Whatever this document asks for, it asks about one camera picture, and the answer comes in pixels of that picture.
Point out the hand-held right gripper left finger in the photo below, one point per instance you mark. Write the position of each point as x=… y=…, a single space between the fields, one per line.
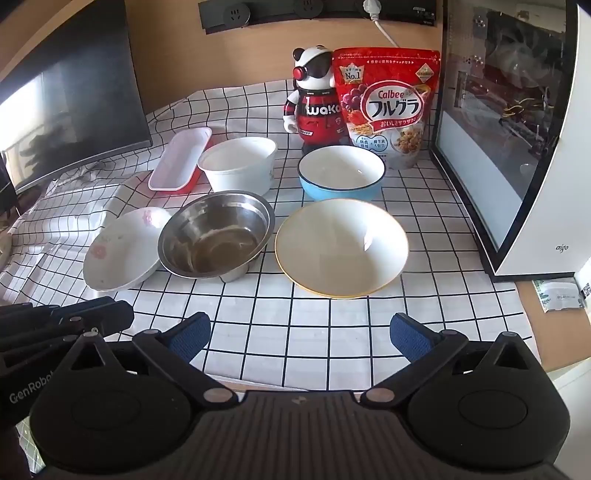
x=191 y=337

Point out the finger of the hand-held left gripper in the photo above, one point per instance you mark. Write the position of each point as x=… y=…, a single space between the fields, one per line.
x=106 y=314
x=37 y=341

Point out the stainless steel bowl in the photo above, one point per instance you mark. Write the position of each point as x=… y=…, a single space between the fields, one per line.
x=212 y=235

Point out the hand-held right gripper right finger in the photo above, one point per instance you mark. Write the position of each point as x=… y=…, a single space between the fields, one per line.
x=408 y=339

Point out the red cereal bag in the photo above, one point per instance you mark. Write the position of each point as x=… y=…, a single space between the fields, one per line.
x=392 y=106

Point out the red white rectangular tray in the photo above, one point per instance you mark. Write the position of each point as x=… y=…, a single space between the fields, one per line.
x=178 y=159

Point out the blue ceramic bowl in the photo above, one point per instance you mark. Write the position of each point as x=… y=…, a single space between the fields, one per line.
x=341 y=170

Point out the white green packet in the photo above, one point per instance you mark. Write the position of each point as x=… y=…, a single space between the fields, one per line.
x=558 y=297

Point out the white glass computer case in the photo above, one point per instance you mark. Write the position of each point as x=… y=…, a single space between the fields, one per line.
x=508 y=115

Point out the blue yellow-rimmed bowl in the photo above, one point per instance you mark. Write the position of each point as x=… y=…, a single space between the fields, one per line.
x=341 y=249

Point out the red black panda figurine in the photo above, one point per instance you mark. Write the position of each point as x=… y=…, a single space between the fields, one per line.
x=316 y=115

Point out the black computer monitor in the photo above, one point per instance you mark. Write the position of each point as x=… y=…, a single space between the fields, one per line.
x=69 y=92

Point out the white checkered tablecloth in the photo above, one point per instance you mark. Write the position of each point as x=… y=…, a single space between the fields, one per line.
x=277 y=332

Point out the white paper bowl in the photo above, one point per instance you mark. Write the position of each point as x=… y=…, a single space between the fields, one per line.
x=240 y=170

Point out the white floral bowl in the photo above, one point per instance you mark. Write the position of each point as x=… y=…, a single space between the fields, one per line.
x=120 y=254

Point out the black wall power strip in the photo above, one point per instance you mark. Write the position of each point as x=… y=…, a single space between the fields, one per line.
x=277 y=14

